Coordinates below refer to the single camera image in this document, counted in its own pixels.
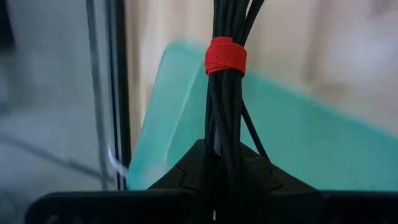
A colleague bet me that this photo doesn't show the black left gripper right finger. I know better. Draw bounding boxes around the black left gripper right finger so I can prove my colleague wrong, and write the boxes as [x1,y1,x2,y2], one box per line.
[228,142,318,192]

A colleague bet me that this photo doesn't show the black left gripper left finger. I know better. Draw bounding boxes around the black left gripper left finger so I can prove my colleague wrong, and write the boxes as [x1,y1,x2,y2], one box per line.
[148,139,218,192]

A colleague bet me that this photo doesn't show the black cable bundle red strap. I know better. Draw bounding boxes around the black cable bundle red strap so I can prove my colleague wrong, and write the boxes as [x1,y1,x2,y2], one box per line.
[203,0,272,200]

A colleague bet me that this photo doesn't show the translucent teal plastic bin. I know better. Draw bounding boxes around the translucent teal plastic bin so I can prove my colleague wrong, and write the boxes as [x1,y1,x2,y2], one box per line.
[126,39,398,192]

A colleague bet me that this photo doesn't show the black metal frame post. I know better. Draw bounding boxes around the black metal frame post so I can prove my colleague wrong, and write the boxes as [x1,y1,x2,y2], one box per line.
[105,0,133,191]

